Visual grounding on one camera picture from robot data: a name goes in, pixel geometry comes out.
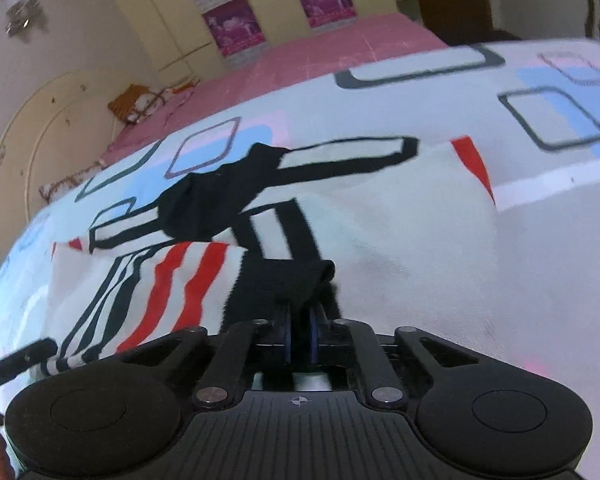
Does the flat floral pillow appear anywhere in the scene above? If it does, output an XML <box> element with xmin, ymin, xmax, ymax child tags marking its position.
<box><xmin>39</xmin><ymin>161</ymin><xmax>107</xmax><ymax>202</ymax></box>

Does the orange patterned pillow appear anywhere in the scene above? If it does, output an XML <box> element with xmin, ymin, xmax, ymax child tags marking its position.
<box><xmin>107</xmin><ymin>82</ymin><xmax>197</xmax><ymax>126</ymax></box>

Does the printed blanket with squares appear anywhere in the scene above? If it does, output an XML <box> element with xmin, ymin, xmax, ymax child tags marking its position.
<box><xmin>0</xmin><ymin>37</ymin><xmax>600</xmax><ymax>480</ymax></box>

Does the wall lamp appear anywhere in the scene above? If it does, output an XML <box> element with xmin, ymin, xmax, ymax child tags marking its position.
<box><xmin>4</xmin><ymin>0</ymin><xmax>44</xmax><ymax>37</ymax></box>

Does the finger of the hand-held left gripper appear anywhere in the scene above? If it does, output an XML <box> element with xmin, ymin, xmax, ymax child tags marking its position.
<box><xmin>0</xmin><ymin>338</ymin><xmax>59</xmax><ymax>392</ymax></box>

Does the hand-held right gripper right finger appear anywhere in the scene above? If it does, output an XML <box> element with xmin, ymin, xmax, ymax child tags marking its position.
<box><xmin>307</xmin><ymin>305</ymin><xmax>488</xmax><ymax>411</ymax></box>

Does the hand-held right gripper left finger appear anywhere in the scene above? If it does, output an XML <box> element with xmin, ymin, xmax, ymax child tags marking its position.
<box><xmin>112</xmin><ymin>307</ymin><xmax>296</xmax><ymax>411</ymax></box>

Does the brown wooden door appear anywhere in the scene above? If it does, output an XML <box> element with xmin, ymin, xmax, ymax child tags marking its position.
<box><xmin>410</xmin><ymin>0</ymin><xmax>497</xmax><ymax>47</ymax></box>

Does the cream rounded headboard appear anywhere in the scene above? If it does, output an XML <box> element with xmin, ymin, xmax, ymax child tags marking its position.
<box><xmin>0</xmin><ymin>70</ymin><xmax>146</xmax><ymax>246</ymax></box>

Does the pink bed sheet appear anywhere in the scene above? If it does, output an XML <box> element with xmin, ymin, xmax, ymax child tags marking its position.
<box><xmin>105</xmin><ymin>12</ymin><xmax>451</xmax><ymax>166</ymax></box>

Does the cream wardrobe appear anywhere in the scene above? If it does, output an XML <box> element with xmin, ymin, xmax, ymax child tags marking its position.
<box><xmin>97</xmin><ymin>0</ymin><xmax>398</xmax><ymax>73</ymax></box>

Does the white black red striped garment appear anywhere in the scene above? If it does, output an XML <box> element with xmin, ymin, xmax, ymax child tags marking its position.
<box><xmin>37</xmin><ymin>135</ymin><xmax>498</xmax><ymax>376</ymax></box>

